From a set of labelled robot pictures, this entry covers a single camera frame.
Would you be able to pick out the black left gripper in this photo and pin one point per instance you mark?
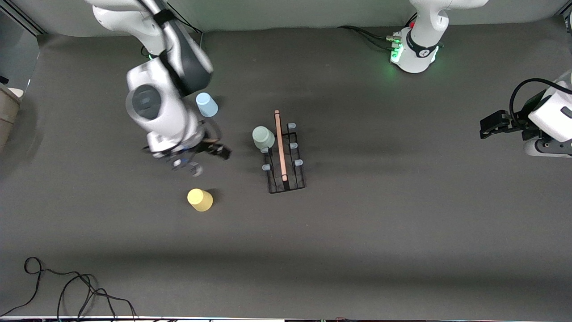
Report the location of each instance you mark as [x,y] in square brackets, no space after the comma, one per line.
[521,124]

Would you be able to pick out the dark grey table cloth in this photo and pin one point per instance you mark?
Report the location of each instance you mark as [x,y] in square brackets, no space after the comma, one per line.
[357,246]

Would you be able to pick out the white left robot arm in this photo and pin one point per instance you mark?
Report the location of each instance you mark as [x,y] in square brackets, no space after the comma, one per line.
[420,44]

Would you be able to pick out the beige box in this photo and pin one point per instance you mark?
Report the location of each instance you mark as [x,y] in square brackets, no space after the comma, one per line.
[9,112]

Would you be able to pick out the pale blue plastic cup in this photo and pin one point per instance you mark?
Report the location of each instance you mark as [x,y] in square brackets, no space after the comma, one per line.
[207,107]

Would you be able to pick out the black aluminium frame rail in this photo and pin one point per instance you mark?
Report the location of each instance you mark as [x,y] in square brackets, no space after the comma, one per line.
[27,20]
[567,17]

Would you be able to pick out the yellow plastic cup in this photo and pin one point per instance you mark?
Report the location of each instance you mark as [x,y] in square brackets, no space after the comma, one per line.
[201,201]

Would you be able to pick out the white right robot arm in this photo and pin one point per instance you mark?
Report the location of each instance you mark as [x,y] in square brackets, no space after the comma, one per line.
[156,107]

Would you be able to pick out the pale green plastic cup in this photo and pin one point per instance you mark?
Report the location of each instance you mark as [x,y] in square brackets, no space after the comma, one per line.
[263,137]

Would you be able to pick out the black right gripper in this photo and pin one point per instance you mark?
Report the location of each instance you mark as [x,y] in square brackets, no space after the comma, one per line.
[209,147]

